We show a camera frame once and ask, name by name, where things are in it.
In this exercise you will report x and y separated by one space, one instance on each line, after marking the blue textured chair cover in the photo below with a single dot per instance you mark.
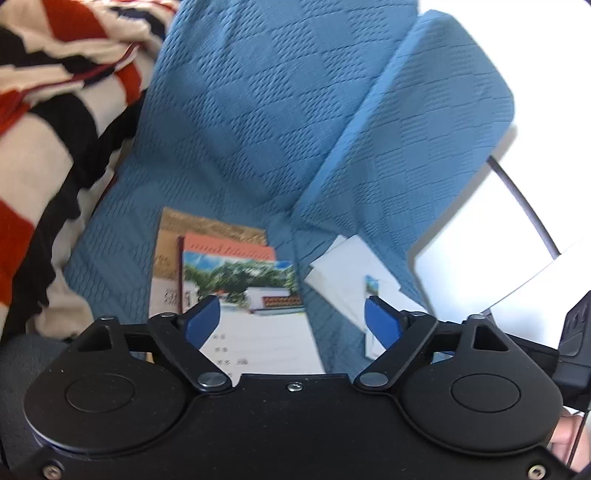
308 119

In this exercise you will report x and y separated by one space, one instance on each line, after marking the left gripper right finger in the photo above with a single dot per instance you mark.
405 336

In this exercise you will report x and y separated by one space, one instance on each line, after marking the person's right hand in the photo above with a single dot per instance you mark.
570 441

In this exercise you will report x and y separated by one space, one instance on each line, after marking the red black striped blanket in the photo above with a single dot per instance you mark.
73 78

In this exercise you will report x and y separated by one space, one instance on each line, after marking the white paper sheets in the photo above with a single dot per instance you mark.
347 274

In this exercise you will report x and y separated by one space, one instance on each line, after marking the tan painting cover book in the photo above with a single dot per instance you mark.
166 281

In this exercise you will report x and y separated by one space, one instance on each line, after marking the white orange cartoon book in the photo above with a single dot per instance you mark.
225 270

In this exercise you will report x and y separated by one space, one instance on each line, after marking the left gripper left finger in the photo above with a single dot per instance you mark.
180 337

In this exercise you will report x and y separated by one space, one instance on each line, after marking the photo cover notebook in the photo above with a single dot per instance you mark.
270 334
381 328

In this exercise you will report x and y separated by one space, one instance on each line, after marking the black wall rail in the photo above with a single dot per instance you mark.
533 217

